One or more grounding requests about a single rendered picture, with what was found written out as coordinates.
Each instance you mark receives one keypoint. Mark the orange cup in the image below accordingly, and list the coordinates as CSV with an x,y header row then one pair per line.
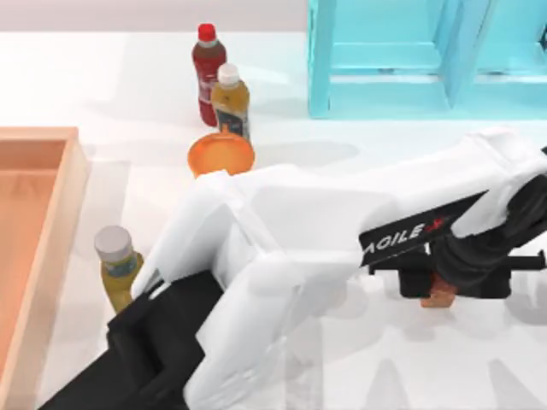
x,y
218,154

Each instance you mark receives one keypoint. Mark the light blue rack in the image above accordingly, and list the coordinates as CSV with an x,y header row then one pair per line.
x,y
384,55

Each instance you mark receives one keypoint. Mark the shallow salmon-coloured box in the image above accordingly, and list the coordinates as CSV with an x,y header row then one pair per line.
x,y
38,222

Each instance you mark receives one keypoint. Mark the amber bottle with white cap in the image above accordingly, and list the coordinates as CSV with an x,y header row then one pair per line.
x,y
231,107

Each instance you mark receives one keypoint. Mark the small orange-brown block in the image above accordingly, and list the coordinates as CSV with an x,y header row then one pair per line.
x,y
437,296

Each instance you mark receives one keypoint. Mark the red bottle with red cap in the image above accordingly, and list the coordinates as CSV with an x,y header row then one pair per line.
x,y
207,72

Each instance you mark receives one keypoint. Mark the yellow bottle with grey cap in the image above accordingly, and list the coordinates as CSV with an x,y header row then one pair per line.
x,y
117,269

